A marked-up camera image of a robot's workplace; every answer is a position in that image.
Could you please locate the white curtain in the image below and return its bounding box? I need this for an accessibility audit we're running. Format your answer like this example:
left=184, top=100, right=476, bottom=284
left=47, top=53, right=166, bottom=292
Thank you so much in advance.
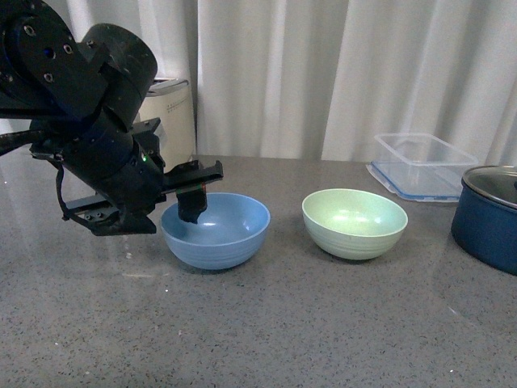
left=52, top=1, right=516, bottom=165

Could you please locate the cream toaster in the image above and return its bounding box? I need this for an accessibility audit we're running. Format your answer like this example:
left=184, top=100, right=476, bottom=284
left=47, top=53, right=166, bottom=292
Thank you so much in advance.
left=136, top=78, right=195, bottom=172

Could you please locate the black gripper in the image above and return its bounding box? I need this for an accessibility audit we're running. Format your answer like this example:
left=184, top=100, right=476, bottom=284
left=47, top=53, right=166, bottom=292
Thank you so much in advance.
left=30, top=107, right=223, bottom=236

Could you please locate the clear plastic food container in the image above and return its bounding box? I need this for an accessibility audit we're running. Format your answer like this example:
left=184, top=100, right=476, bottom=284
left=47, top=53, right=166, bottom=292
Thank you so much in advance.
left=367, top=133, right=478, bottom=203

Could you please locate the green bowl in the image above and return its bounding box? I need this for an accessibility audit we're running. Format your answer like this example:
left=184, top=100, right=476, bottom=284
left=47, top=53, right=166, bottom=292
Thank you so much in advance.
left=302, top=188, right=408, bottom=260

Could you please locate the blue saucepan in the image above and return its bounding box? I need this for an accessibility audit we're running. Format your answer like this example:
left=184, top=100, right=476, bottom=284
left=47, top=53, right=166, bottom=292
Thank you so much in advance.
left=451, top=187, right=516, bottom=275

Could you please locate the blue bowl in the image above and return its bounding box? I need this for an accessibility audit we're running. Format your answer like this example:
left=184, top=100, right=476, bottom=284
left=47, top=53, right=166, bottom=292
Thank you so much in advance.
left=161, top=192, right=271, bottom=270

